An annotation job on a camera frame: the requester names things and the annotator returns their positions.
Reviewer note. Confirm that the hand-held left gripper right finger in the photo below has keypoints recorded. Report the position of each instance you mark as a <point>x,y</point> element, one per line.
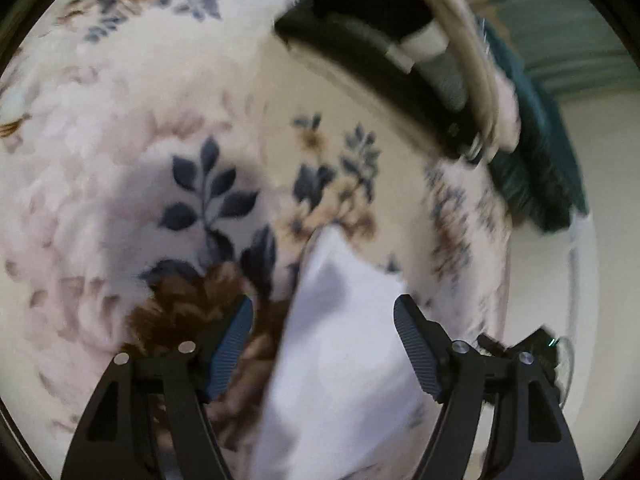
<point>415,350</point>

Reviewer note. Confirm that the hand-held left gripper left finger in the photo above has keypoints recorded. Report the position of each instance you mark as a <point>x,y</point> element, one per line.
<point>232,345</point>

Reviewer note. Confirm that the white t-shirt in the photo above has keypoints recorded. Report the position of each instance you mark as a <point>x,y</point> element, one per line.
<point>340,360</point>

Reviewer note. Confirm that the white headboard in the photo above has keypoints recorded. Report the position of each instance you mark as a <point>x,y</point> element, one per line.
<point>540,285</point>

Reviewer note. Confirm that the folded teal blanket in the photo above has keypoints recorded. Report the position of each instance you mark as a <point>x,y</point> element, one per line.
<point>540,160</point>

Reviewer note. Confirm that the floral bedspread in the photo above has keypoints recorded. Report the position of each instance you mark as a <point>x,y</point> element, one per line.
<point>125,110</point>

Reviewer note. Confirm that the grey-green striped curtain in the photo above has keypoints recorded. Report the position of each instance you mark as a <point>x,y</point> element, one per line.
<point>560,35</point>

